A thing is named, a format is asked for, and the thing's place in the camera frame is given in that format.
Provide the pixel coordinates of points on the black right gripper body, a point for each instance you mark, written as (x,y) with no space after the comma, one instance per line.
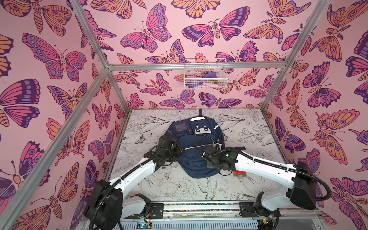
(214,148)

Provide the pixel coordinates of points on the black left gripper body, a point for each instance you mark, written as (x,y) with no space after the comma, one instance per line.
(173,153)

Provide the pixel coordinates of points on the navy blue backpack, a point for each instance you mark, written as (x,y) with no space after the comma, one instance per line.
(198,135)

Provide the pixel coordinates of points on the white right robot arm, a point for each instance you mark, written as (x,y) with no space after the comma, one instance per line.
(299,186)

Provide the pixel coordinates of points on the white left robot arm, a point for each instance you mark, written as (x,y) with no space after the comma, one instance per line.
(108,203)

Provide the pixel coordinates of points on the red pencil case pack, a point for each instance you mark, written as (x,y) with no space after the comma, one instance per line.
(239,173)

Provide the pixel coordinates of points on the white wire basket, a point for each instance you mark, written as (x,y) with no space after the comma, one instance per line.
(205,75)

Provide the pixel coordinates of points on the aluminium frame post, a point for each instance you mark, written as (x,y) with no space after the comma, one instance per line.
(311,22)

